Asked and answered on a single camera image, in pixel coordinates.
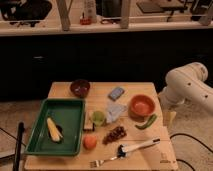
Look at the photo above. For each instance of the yellow corn cob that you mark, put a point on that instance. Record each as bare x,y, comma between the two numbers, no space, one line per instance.
55,134

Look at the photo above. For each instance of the green cup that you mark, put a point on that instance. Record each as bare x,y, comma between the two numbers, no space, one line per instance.
98,118

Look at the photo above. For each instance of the light blue cloth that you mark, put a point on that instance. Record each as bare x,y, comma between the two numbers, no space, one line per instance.
113,111

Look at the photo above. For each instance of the orange bowl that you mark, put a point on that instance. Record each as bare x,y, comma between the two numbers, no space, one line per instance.
142,105

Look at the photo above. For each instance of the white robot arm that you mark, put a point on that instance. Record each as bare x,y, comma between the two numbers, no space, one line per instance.
187,82

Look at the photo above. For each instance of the small wooden block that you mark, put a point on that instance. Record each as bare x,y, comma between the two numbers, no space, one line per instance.
88,125

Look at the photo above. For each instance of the blue-grey sponge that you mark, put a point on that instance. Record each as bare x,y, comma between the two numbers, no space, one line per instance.
116,93

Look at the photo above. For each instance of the orange round fruit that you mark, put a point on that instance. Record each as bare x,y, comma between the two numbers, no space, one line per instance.
89,142

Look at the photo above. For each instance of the black pole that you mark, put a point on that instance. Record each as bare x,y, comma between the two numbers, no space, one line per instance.
17,154

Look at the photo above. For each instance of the green plastic tray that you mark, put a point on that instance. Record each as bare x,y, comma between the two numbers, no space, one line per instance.
58,128

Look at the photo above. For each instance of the dark purple bowl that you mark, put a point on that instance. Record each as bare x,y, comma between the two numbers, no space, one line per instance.
80,88

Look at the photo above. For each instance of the red object on shelf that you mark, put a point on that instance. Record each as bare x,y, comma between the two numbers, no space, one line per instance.
84,20

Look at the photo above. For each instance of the white handled dish brush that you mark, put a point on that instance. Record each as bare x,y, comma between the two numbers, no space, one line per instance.
124,150

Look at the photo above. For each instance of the black office chair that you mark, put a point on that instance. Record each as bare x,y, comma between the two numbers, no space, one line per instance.
30,12

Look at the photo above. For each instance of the dark grape bunch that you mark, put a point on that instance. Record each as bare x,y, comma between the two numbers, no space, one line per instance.
114,135

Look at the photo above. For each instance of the silver fork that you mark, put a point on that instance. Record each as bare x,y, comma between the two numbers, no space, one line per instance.
98,163

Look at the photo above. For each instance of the green chili pepper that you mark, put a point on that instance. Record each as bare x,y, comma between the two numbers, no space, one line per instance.
148,123

